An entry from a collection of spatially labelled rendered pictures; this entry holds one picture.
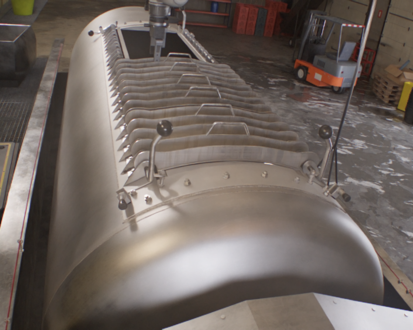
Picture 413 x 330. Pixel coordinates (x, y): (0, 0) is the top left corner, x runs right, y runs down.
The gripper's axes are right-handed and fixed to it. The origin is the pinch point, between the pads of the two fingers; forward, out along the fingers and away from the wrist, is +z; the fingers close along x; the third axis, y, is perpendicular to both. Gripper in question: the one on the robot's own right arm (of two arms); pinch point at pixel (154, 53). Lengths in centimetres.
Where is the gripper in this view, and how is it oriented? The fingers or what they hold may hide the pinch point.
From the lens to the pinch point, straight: 196.2
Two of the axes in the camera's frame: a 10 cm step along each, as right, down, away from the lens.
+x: 2.5, 5.0, -8.3
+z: -1.3, 8.7, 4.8
